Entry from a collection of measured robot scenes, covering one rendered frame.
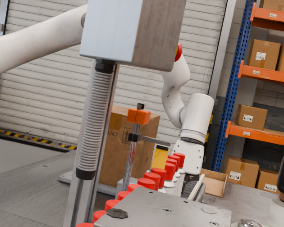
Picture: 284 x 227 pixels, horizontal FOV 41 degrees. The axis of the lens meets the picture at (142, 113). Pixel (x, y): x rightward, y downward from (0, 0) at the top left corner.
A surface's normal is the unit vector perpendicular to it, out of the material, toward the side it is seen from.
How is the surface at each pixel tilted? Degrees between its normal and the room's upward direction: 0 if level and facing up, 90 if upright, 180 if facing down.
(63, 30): 115
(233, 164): 90
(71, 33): 122
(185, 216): 0
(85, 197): 90
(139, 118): 90
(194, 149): 68
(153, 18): 90
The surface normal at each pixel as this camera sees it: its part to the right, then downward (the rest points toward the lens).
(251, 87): -0.14, 0.07
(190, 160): -0.18, -0.29
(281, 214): -0.72, -0.07
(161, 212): 0.18, -0.98
